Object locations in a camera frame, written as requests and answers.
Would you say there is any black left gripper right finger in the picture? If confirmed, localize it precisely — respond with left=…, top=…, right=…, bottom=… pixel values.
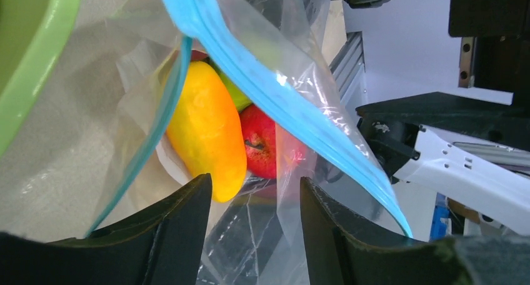
left=300, top=177, right=529, bottom=284

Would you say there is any clear zip top bag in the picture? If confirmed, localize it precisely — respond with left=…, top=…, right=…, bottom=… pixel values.
left=92, top=0, right=412, bottom=284

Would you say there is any green fake pear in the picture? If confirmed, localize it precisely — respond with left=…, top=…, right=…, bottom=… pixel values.
left=207, top=58, right=253, bottom=112

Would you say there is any red fake apple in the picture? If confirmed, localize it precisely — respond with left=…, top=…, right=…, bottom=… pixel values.
left=239, top=104, right=277, bottom=179

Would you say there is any orange fake fruit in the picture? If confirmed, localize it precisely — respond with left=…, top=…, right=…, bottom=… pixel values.
left=166, top=61, right=247, bottom=203

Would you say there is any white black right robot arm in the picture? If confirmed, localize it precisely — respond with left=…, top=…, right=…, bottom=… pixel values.
left=356, top=92, right=529, bottom=235

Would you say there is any green plastic tray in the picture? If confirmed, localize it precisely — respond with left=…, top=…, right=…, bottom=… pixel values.
left=1, top=0, right=81, bottom=153

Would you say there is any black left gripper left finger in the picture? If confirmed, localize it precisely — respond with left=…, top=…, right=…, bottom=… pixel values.
left=1, top=174, right=212, bottom=284

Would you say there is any black plastic toolbox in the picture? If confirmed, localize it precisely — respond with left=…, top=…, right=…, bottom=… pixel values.
left=340, top=0, right=529, bottom=105

